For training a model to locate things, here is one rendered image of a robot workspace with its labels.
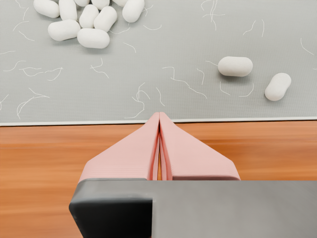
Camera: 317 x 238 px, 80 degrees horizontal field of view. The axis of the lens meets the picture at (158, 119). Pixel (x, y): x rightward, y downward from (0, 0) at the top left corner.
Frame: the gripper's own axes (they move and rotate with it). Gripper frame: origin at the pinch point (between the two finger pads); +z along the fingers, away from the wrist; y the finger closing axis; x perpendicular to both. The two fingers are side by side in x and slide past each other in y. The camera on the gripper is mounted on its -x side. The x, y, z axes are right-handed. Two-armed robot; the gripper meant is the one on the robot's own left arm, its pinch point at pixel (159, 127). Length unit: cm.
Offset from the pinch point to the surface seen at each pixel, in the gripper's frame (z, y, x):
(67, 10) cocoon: 15.7, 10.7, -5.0
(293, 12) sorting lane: 18.1, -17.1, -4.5
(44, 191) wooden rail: 0.2, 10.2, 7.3
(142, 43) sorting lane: 14.6, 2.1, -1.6
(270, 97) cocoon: 8.3, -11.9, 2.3
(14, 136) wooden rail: 4.7, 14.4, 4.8
